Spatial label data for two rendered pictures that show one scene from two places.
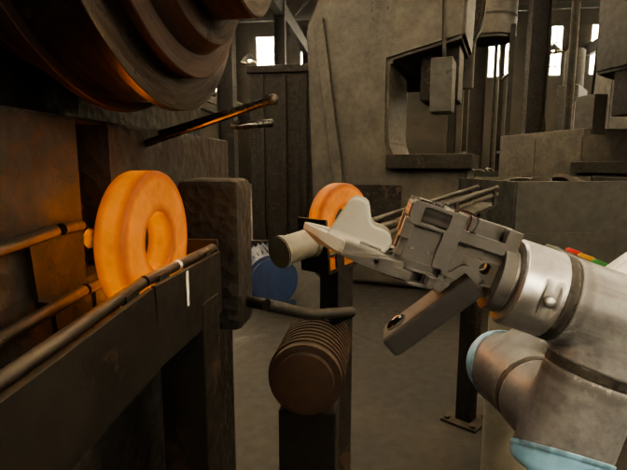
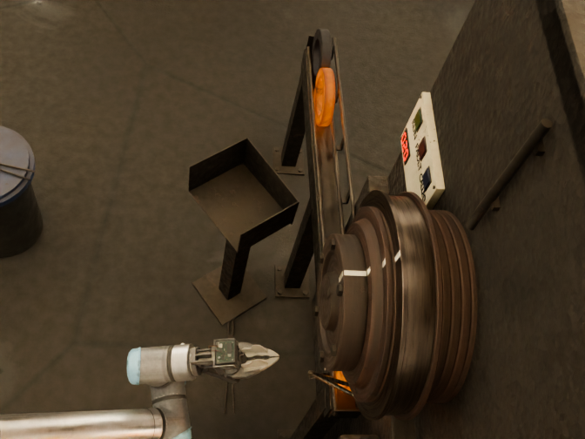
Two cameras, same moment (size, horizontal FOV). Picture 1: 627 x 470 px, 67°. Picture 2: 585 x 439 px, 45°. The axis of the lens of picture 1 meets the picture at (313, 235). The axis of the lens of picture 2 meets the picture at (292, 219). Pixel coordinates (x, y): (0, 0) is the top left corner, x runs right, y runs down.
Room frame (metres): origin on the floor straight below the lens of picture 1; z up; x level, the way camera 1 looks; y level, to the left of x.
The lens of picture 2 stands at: (1.04, -0.31, 2.45)
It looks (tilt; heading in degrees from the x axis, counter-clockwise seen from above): 59 degrees down; 156
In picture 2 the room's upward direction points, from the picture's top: 17 degrees clockwise
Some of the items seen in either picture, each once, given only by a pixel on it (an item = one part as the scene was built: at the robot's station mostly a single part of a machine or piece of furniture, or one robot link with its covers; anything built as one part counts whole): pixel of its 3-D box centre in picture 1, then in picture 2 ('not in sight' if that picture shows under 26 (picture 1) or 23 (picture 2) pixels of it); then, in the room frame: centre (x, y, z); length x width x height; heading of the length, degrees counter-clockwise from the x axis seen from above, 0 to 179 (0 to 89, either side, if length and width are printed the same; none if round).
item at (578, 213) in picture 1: (555, 239); not in sight; (2.78, -1.43, 0.39); 1.03 x 0.83 x 0.77; 97
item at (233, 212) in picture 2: not in sight; (234, 241); (-0.02, 0.00, 0.36); 0.26 x 0.20 x 0.72; 27
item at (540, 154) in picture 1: (555, 194); not in sight; (4.34, -2.20, 0.55); 1.10 x 0.53 x 1.10; 12
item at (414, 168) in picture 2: not in sight; (420, 161); (0.21, 0.33, 1.15); 0.26 x 0.02 x 0.18; 172
